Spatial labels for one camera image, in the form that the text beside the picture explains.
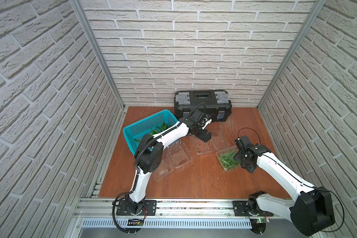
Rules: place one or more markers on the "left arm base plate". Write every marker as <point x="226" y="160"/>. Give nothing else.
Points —
<point x="126" y="209"/>

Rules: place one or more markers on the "teal plastic perforated basket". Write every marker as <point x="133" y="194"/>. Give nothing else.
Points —
<point x="134" y="132"/>

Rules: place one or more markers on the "clear pepper container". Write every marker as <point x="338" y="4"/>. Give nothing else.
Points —
<point x="217" y="142"/>
<point x="227" y="159"/>

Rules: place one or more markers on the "clear clamshell container with peppers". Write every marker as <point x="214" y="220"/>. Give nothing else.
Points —
<point x="174" y="157"/>

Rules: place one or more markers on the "aluminium front rail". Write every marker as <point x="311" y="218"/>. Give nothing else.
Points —
<point x="170" y="208"/>

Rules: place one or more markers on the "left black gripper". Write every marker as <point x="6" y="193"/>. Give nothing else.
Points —
<point x="203" y="133"/>

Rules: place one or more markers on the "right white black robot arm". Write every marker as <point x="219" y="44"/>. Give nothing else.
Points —
<point x="310" y="208"/>

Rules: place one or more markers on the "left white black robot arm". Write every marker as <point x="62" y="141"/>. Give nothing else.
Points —
<point x="149" y="152"/>

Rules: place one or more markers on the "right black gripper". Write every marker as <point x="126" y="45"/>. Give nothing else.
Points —
<point x="237" y="156"/>

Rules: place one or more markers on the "black grey toolbox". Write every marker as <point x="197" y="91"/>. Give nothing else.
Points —
<point x="217" y="103"/>

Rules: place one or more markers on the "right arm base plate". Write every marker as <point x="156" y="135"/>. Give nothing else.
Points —
<point x="244" y="208"/>

